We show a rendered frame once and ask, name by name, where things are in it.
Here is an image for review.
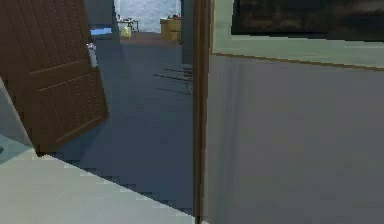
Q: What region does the wooden cupboard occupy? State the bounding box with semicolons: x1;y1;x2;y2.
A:
159;17;183;44

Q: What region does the yellow bin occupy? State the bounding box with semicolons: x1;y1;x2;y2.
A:
120;25;133;39

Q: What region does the small dark table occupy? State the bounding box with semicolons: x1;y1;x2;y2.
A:
116;19;140;33

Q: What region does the brown wooden room door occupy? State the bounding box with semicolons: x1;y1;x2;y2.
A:
0;0;110;157

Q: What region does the silver door handle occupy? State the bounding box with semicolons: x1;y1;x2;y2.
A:
87;42;99;68

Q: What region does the dark framed wall picture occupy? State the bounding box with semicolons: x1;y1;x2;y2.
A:
230;0;384;43

